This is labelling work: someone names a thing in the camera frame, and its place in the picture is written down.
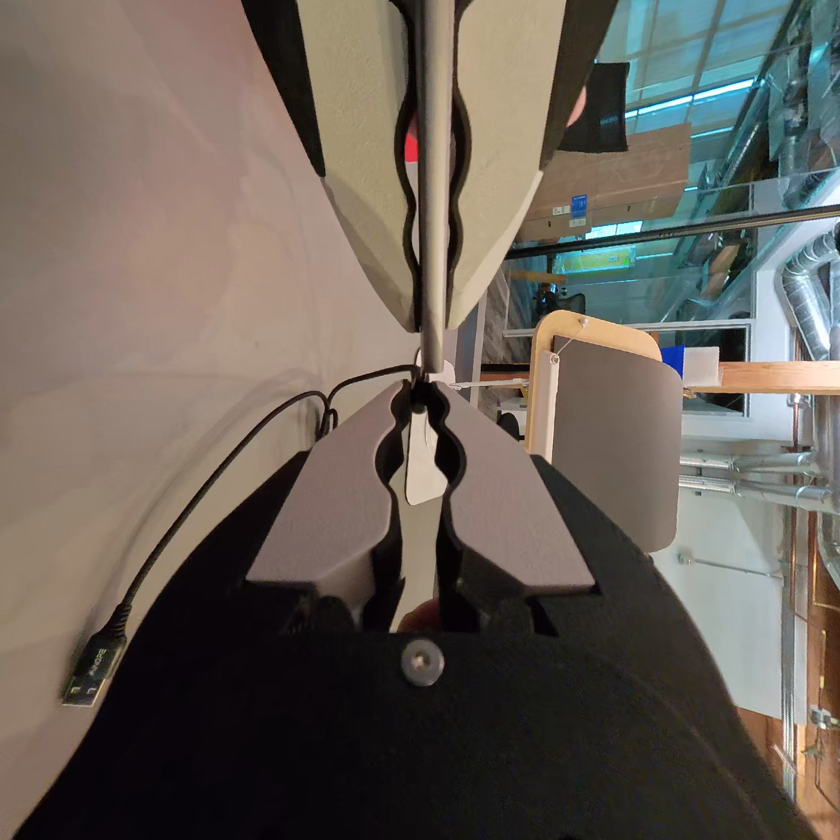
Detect white tablet stand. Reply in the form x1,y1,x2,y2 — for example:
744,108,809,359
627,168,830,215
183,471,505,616
524,310,685,555

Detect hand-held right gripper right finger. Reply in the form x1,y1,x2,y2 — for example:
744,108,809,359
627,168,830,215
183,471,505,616
427,384,595,620

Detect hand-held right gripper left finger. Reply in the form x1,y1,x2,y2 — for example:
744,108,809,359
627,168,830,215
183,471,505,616
246,381,414,628

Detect white storage box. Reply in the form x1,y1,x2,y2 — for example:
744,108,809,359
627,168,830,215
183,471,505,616
683,347,721,385

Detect cardboard box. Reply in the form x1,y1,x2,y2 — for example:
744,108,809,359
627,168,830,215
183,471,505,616
529,122,694,227

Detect silver air duct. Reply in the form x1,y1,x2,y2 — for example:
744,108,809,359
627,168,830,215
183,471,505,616
779,221,840,364

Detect black usb-c cable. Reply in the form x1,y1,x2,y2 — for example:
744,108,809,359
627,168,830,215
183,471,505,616
61,365,450,710

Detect wooden topped desk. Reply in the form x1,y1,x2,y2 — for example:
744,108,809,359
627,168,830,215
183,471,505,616
718,363,840,396

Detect grey usb hub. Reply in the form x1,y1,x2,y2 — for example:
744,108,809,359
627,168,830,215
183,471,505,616
415,0,460,371

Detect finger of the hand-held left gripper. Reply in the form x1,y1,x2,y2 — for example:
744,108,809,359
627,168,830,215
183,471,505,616
444,0,569,332
296,0,427,333

